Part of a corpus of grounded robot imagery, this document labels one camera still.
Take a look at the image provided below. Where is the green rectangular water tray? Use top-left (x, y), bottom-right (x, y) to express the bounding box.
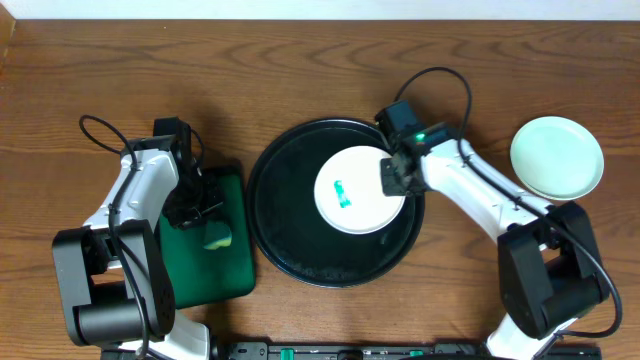
top-left (156, 166), bottom-right (255, 309)

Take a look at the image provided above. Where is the white stained plate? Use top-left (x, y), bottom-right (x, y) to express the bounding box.
top-left (313, 146), bottom-right (405, 235)

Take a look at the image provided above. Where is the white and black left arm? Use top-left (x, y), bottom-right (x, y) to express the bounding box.
top-left (52, 149), bottom-right (213, 359)

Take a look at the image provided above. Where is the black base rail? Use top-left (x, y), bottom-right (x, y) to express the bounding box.
top-left (100, 342), bottom-right (603, 360)

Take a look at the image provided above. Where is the mint green plate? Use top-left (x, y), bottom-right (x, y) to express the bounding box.
top-left (509, 116), bottom-right (604, 201)

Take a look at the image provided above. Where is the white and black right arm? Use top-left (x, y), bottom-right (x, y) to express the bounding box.
top-left (381, 134), bottom-right (620, 359)

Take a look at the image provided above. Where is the round black tray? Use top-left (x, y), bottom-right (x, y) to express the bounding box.
top-left (246, 118), bottom-right (425, 288)

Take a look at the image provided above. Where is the green and yellow sponge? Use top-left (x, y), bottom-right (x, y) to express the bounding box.
top-left (203, 221), bottom-right (233, 251)

